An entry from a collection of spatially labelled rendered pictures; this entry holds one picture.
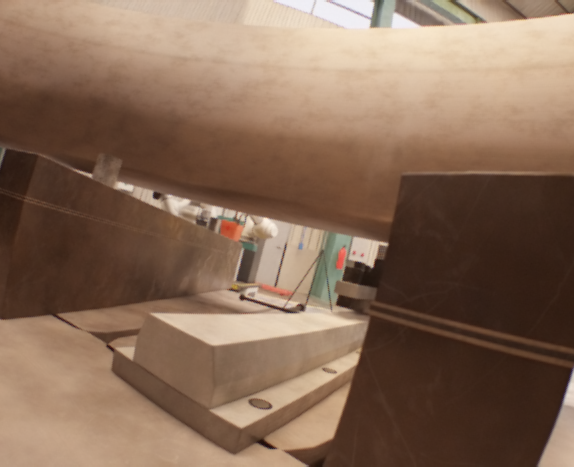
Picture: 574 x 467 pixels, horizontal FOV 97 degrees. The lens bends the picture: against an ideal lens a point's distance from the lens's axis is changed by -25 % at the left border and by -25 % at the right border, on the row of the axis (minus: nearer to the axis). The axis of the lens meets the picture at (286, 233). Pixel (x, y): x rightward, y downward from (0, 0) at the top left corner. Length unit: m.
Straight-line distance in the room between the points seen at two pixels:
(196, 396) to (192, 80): 1.51
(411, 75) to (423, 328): 1.32
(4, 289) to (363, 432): 0.75
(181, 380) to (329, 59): 1.43
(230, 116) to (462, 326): 1.48
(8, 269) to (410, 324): 0.76
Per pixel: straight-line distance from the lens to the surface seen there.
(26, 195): 0.80
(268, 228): 3.05
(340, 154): 1.35
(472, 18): 15.28
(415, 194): 0.24
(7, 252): 0.82
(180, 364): 0.55
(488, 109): 1.32
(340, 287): 1.27
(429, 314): 0.22
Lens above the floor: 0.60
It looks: 5 degrees up
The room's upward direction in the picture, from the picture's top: 14 degrees clockwise
